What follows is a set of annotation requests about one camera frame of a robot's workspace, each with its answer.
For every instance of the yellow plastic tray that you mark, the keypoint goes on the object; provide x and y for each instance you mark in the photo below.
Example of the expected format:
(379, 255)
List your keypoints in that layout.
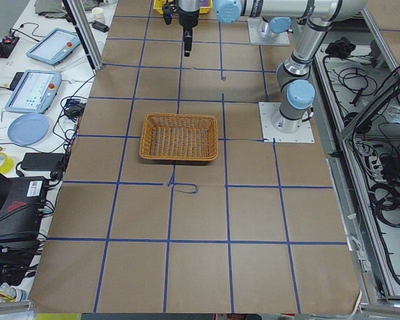
(202, 7)

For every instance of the light blue plate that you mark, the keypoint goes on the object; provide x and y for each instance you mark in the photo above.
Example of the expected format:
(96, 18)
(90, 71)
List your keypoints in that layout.
(28, 129)

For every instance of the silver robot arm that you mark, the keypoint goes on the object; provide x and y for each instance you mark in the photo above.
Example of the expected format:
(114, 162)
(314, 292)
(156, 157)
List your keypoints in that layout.
(297, 94)
(230, 11)

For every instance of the yellow tape roll on desk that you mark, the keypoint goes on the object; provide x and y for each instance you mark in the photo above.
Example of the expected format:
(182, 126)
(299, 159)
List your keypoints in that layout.
(6, 163)

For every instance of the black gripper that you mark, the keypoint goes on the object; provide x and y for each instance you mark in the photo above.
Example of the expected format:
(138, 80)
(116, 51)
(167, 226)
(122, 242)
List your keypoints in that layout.
(188, 18)

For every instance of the aluminium frame post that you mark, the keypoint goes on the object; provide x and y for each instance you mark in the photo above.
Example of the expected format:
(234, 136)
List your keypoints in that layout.
(76, 13)

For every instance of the brown wicker basket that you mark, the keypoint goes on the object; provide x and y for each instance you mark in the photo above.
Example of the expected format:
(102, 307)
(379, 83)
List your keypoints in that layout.
(179, 137)

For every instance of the upper blue teach pendant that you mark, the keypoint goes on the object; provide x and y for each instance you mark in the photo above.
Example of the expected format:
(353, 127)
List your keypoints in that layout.
(55, 47)

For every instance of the black computer box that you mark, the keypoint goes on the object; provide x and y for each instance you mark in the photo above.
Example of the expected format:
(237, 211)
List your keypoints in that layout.
(21, 202)

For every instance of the white paper cup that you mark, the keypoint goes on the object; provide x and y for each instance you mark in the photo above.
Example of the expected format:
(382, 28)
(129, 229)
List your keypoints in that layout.
(98, 14)

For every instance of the lower blue teach pendant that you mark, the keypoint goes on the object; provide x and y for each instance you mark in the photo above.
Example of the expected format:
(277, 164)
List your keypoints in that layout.
(35, 92)

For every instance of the blue teach pendant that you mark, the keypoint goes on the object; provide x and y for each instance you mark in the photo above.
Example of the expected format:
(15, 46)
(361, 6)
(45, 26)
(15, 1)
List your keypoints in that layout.
(35, 92)
(55, 47)

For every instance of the black power adapter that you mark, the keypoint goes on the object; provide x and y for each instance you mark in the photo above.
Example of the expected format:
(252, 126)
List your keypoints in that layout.
(51, 162)

